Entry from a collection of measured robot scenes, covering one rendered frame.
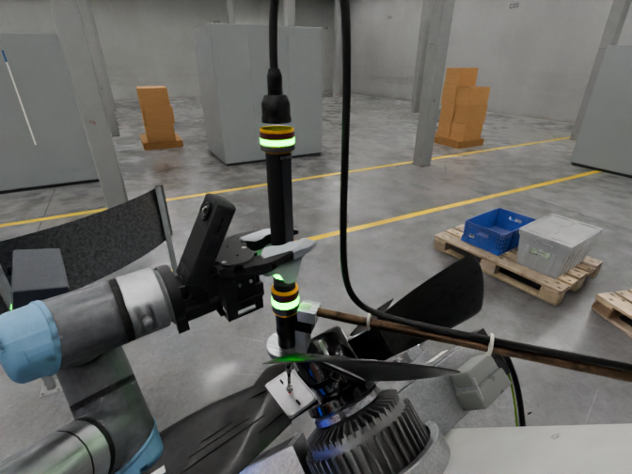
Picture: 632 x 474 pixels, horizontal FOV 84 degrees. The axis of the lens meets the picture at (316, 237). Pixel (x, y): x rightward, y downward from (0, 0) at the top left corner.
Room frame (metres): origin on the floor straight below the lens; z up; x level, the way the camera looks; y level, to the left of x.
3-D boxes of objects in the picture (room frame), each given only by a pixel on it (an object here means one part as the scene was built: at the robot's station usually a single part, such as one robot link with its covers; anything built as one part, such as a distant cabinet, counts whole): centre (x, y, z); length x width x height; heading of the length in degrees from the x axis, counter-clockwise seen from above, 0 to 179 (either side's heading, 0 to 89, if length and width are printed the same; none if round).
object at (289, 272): (0.43, 0.04, 1.48); 0.09 x 0.03 x 0.06; 117
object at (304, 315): (0.45, 0.04, 1.34); 0.09 x 0.07 x 0.10; 72
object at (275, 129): (0.46, 0.05, 1.65); 0.04 x 0.04 x 0.03
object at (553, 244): (2.68, -2.07, 0.31); 0.60 x 0.42 x 0.33; 125
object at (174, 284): (0.39, 0.14, 1.47); 0.12 x 0.08 x 0.09; 127
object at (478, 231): (3.10, -1.78, 0.25); 0.60 x 0.41 x 0.22; 125
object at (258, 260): (0.40, 0.07, 1.50); 0.09 x 0.05 x 0.02; 117
